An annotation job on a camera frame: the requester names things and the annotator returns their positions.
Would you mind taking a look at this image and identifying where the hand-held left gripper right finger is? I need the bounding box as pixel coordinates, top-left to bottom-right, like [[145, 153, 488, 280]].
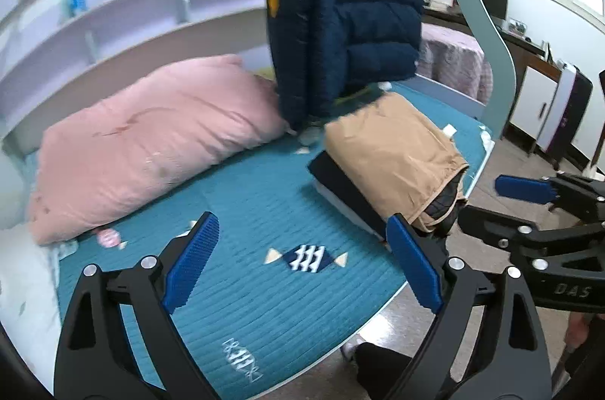
[[385, 213, 554, 400]]

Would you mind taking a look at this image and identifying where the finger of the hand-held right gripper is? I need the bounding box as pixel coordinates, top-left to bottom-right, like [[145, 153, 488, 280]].
[[458, 205, 605, 274], [495, 172, 605, 218]]

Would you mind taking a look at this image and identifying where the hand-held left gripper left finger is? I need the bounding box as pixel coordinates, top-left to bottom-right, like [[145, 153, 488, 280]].
[[54, 211, 221, 400]]

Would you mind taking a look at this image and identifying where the tan jacket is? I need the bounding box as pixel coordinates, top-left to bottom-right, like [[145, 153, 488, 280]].
[[324, 92, 470, 235]]

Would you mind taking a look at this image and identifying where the person's right hand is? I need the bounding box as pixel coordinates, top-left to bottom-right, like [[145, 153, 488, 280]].
[[565, 314, 589, 352]]

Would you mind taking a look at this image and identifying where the dark cabinet with white door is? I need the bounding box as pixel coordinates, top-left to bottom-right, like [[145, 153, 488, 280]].
[[503, 36, 563, 155]]

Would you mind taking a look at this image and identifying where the teal quilted bed mat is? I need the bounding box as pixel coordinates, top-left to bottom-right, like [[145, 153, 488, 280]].
[[23, 78, 495, 386]]

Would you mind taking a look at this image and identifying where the white shoe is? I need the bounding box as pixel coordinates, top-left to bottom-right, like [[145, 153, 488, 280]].
[[341, 334, 368, 363]]

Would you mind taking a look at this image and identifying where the black folded garment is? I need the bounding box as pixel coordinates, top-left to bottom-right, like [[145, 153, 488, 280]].
[[307, 151, 393, 241]]

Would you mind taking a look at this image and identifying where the person's black trouser leg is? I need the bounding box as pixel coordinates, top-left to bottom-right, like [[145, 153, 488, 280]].
[[354, 343, 413, 400]]

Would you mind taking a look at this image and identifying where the pink duvet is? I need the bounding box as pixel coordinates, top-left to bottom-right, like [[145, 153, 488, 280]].
[[27, 54, 289, 246]]

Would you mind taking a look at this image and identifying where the pink patterned bedspread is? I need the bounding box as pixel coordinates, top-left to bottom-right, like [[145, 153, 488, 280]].
[[418, 23, 495, 105]]

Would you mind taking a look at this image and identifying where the small grey cloth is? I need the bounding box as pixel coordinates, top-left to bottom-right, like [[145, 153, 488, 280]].
[[298, 117, 327, 145]]

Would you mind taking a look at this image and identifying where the white pillow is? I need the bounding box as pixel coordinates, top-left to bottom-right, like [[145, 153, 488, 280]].
[[0, 154, 62, 382]]

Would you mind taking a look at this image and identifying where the navy and yellow puffer jacket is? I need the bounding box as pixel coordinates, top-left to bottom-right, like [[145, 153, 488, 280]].
[[265, 0, 425, 132]]

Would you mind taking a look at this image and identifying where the lavender headboard shelf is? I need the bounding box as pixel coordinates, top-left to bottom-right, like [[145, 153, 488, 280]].
[[0, 0, 275, 145]]

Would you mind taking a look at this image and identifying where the white cabinet with dark frame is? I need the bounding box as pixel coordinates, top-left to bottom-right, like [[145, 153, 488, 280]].
[[536, 64, 594, 169]]

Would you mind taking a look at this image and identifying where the teal curved bed post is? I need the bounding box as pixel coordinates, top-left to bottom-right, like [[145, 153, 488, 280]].
[[437, 0, 516, 140]]

